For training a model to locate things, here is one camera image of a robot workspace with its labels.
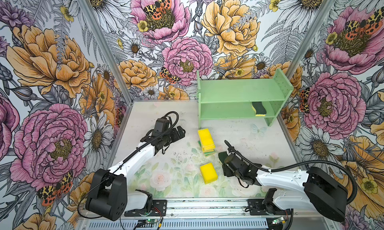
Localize dark green scouring sponge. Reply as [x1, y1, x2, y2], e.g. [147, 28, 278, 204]
[218, 152, 230, 166]
[252, 102, 267, 117]

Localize yellow sponge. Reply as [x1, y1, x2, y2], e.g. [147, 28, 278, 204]
[198, 129, 216, 153]

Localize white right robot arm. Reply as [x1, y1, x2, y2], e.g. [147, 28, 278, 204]
[219, 152, 348, 222]

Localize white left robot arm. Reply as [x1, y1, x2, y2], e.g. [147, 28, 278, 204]
[85, 126, 186, 221]

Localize green metal shelf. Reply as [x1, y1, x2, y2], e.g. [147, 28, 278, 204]
[197, 69, 294, 128]

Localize yellow sponge lying alone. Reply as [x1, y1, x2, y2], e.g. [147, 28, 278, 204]
[200, 163, 218, 184]

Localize green-yellow sponge in stack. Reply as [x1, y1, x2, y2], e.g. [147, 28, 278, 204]
[198, 141, 216, 157]

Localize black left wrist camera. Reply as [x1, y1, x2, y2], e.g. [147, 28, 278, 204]
[152, 118, 170, 137]

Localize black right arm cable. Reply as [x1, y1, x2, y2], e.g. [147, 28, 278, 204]
[224, 139, 358, 205]

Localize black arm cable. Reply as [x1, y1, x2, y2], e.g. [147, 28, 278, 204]
[77, 111, 180, 220]
[224, 139, 358, 205]

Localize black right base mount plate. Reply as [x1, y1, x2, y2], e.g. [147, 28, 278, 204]
[245, 199, 290, 216]

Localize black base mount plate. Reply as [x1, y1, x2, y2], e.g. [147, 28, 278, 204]
[245, 199, 290, 216]
[124, 200, 168, 217]

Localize aluminium rail frame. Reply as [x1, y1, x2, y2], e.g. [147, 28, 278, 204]
[77, 198, 340, 230]

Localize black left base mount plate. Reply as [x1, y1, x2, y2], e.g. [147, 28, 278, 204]
[124, 200, 168, 217]

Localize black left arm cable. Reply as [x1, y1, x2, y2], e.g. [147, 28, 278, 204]
[77, 111, 180, 220]

